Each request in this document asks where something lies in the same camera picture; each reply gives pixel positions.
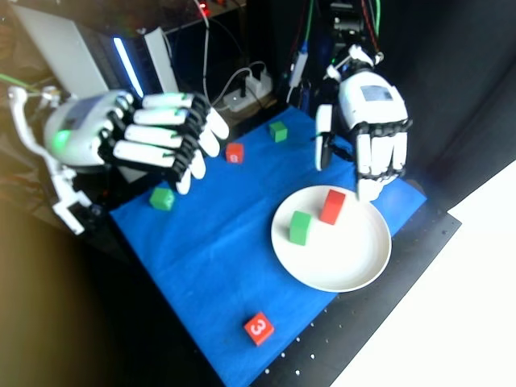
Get computer tower with blue light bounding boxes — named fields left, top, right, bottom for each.
left=11, top=3, right=181, bottom=106

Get white round plate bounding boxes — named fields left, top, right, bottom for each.
left=270, top=185, right=393, bottom=293

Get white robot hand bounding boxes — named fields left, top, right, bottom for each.
left=43, top=90, right=231, bottom=196
left=314, top=69, right=414, bottom=202

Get grey cable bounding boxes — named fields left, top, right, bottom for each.
left=219, top=60, right=269, bottom=104

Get white cable adapter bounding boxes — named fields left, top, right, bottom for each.
left=289, top=50, right=310, bottom=88

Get black perforated board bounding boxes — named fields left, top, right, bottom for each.
left=249, top=177, right=463, bottom=387

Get black backdrop curtain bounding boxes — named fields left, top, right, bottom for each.
left=245, top=0, right=516, bottom=210

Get green cube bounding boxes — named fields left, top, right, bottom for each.
left=148, top=187, right=176, bottom=212
left=268, top=121, right=289, bottom=144

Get red cube with white three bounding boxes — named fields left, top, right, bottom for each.
left=243, top=311, right=276, bottom=347

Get red rectangular block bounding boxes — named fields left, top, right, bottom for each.
left=319, top=189, right=347, bottom=226

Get small black object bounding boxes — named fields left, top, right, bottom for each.
left=329, top=135, right=356, bottom=163

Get small red number cube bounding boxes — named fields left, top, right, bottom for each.
left=225, top=142, right=245, bottom=164

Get blue cloth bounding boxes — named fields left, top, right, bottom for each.
left=109, top=105, right=428, bottom=387

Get green rectangular block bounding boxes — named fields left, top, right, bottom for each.
left=289, top=210, right=314, bottom=246

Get white cable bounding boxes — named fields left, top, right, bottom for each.
left=192, top=0, right=213, bottom=104

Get white power strip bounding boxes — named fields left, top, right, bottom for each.
left=223, top=66, right=274, bottom=114

